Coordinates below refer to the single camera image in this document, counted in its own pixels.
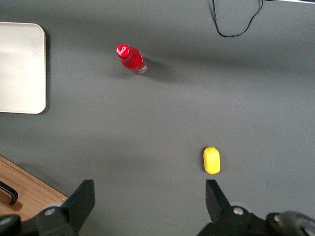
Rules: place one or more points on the wooden drawer cabinet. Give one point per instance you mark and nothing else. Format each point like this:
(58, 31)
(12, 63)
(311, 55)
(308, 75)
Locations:
(32, 177)

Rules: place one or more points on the beige plastic tray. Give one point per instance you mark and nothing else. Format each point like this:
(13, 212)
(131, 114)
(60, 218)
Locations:
(22, 68)

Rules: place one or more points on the wooden drawer front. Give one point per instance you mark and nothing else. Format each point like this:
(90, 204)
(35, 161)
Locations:
(29, 193)

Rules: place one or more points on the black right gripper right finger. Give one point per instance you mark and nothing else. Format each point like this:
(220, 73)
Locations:
(224, 216)

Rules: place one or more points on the red cola bottle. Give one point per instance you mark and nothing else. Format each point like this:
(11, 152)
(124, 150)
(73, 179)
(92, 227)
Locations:
(133, 60)

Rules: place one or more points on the yellow lemon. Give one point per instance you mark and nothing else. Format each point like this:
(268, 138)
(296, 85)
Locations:
(211, 161)

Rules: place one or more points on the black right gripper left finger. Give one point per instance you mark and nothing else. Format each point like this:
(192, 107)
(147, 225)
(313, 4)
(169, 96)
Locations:
(73, 211)

